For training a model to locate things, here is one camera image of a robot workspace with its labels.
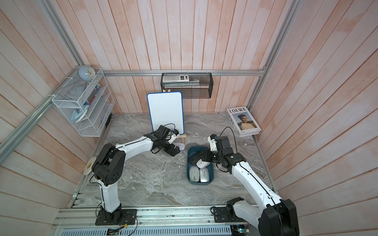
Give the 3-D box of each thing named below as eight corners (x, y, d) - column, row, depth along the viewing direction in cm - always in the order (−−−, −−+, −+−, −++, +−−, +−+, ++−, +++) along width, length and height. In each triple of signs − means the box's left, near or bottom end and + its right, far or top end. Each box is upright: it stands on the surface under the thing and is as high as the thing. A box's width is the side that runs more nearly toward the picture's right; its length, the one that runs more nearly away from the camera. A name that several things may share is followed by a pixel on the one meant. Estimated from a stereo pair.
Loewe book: (238, 137, 108) (240, 133, 104) (225, 112, 124) (227, 108, 121) (259, 133, 110) (262, 129, 106) (244, 110, 127) (246, 106, 123)
